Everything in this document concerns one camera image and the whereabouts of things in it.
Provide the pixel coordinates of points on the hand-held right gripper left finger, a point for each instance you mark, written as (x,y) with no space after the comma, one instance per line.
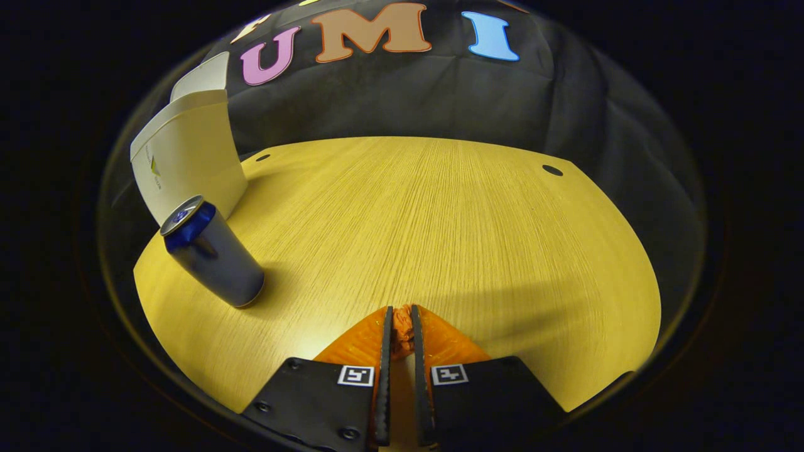
(384,376)

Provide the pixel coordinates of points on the black backdrop cloth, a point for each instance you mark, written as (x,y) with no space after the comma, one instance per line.
(440,94)

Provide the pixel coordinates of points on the white desktop garbage bin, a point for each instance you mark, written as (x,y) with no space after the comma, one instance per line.
(188,157)

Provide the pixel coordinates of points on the orange paper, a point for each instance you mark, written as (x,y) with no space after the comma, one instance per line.
(402,333)

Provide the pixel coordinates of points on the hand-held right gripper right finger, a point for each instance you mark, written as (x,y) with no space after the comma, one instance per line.
(419,376)

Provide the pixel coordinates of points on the blue silver pop can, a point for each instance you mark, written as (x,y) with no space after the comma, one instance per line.
(220,263)

